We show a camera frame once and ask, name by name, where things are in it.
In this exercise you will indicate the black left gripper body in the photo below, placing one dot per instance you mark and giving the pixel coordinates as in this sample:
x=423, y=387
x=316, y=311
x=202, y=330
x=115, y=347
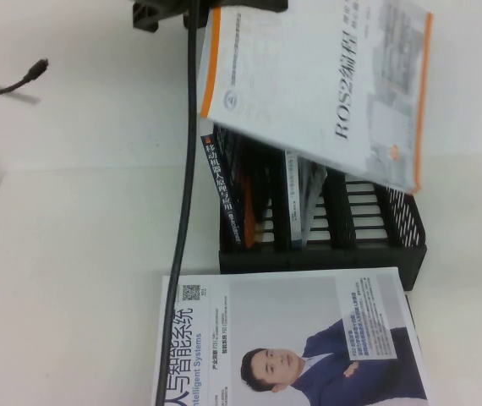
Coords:
x=146, y=17

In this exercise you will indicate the white orange ROS2 book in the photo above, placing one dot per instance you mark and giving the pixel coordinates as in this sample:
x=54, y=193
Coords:
x=308, y=84

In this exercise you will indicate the white car suspension book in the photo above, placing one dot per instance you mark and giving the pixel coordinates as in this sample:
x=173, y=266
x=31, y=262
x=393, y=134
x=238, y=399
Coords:
x=298, y=203

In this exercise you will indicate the dark blue mobile robot book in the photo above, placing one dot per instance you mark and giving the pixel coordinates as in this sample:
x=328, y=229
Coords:
x=220, y=182

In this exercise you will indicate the black mesh plastic book stand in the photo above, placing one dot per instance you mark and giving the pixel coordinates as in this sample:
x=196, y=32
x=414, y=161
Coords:
x=308, y=258

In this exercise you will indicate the magazine with man in suit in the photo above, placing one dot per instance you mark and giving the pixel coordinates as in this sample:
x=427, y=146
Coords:
x=266, y=304

